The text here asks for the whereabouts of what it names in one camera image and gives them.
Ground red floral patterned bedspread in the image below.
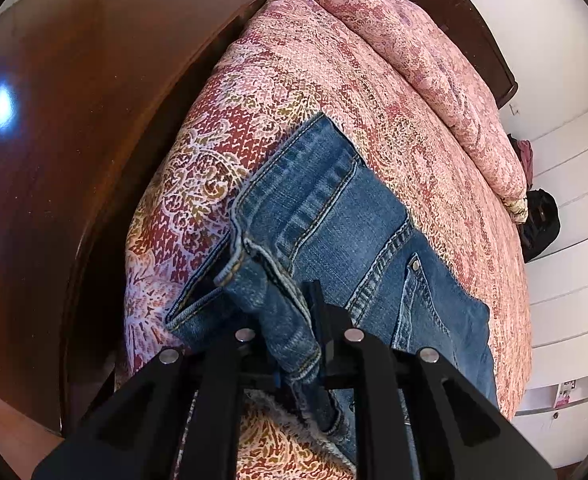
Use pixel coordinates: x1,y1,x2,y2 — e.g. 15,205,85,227
116,0,532,480

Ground black bag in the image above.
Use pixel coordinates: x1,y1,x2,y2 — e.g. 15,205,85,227
519,189,561,263

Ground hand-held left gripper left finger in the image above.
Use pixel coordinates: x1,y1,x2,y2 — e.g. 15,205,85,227
31,327,285,480

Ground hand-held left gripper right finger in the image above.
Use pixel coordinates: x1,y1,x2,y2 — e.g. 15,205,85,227
304,280,557,480

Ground blue denim pants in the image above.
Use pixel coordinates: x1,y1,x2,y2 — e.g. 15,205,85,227
165,111,500,466

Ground white wardrobe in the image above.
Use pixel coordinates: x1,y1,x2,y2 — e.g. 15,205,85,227
499,95,588,461

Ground pink floral duvet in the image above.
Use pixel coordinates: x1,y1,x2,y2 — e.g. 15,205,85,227
199,0,530,202

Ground dark red clothes pile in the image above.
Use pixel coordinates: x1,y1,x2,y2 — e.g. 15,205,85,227
506,133,535,186

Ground dark wooden bed frame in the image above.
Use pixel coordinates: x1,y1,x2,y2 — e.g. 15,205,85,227
59,0,280,436

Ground dark wooden headboard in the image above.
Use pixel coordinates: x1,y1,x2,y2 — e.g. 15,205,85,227
379,0,519,108

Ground floral pillow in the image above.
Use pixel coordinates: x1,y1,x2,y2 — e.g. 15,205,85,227
504,195,530,223

